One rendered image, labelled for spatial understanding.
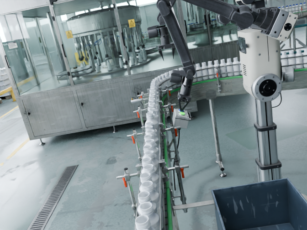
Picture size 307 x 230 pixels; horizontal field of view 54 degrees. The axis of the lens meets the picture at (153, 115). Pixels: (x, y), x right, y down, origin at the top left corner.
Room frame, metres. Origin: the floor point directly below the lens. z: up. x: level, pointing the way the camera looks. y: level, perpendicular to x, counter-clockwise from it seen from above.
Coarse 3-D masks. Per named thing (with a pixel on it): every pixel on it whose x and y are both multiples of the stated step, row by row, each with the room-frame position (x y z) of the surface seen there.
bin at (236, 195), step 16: (224, 192) 1.07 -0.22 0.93; (240, 192) 1.06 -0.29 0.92; (256, 192) 1.06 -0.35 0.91; (272, 192) 1.05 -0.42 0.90; (288, 192) 1.04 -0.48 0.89; (176, 208) 1.03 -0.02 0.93; (224, 208) 1.07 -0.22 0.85; (240, 208) 1.06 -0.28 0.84; (256, 208) 1.06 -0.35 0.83; (272, 208) 1.05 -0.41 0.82; (288, 208) 1.05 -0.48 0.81; (304, 208) 0.90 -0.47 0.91; (224, 224) 1.07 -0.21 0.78; (240, 224) 1.06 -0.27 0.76; (256, 224) 1.06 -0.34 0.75; (272, 224) 1.06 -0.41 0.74; (288, 224) 1.04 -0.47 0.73; (304, 224) 0.91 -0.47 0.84
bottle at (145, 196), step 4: (144, 192) 0.81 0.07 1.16; (148, 192) 0.80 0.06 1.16; (140, 196) 0.80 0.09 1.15; (144, 196) 0.81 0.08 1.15; (148, 196) 0.78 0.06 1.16; (140, 200) 0.78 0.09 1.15; (144, 200) 0.78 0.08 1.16; (148, 200) 0.78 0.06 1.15; (152, 204) 0.78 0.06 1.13; (156, 208) 0.78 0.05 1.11; (156, 212) 0.78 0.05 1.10
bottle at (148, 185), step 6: (144, 186) 0.86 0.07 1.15; (150, 186) 0.84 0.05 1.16; (150, 192) 0.83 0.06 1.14; (156, 192) 0.85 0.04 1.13; (156, 198) 0.83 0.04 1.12; (156, 204) 0.83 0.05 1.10; (162, 210) 0.85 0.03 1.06; (162, 216) 0.84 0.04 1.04; (162, 222) 0.83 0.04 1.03; (162, 228) 0.83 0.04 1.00
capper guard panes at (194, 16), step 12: (228, 0) 6.38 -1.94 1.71; (192, 12) 6.43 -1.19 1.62; (204, 12) 6.42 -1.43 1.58; (192, 24) 6.44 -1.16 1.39; (204, 24) 6.42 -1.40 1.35; (216, 24) 6.40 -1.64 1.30; (228, 24) 6.38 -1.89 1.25; (192, 36) 6.44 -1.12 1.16; (204, 36) 6.42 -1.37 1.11; (216, 36) 6.40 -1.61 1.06; (228, 36) 6.39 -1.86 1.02
